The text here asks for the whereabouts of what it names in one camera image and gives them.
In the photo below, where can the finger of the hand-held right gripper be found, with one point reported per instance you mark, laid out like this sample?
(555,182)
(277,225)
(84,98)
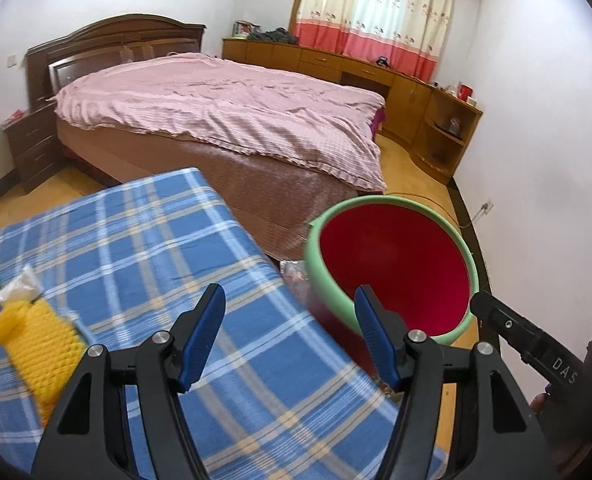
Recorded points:
(501,320)

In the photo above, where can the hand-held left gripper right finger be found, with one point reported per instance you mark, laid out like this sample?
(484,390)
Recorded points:
(376,335)

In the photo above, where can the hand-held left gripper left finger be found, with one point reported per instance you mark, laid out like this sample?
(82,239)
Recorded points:
(200,340)

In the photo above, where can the red bin with green rim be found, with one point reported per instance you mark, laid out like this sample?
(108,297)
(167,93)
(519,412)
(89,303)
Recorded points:
(396,260)

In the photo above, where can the person's right hand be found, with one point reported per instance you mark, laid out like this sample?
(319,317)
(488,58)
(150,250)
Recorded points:
(541,402)

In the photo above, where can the clear plastic wrapper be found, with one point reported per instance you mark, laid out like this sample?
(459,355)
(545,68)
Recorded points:
(295,277)

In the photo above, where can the blue plaid tablecloth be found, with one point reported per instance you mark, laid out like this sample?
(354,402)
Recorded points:
(150,250)

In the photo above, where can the brown bed base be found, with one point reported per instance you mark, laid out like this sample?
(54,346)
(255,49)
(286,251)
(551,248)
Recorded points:
(266,195)

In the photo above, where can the small ornament on shelf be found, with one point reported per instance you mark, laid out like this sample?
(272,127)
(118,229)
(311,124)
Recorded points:
(451,126)

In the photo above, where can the purple bed sheet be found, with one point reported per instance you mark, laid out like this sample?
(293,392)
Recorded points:
(377,121)

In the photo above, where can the red box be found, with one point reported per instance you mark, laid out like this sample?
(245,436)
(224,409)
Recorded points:
(465,94)

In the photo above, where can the bed with pink cover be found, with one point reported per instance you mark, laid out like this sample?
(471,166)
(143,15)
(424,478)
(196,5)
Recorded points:
(215,110)

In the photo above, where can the dark wooden nightstand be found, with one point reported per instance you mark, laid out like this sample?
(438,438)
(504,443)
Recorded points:
(33,150)

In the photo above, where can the small black and red object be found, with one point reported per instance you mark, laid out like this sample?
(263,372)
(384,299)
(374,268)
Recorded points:
(382,61)

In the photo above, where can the pink items on nightstand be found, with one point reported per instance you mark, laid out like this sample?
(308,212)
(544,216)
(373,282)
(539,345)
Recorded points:
(14,117)

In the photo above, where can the row of books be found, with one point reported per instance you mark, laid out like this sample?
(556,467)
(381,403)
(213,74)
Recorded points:
(243,30)

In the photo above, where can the dark clothing pile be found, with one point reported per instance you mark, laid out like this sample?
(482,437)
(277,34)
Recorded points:
(276,36)

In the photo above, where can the dark wooden bed headboard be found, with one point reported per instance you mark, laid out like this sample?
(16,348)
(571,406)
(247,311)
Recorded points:
(100,40)

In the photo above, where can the cream and red curtain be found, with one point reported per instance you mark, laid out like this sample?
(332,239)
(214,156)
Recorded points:
(376,15)

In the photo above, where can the wall socket with plug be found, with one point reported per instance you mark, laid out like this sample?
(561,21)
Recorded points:
(487,207)

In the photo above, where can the long wooden wall cabinet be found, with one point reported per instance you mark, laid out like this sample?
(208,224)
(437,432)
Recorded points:
(411,95)

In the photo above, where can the white light switch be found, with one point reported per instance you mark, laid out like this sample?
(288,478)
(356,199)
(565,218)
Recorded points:
(11,61)

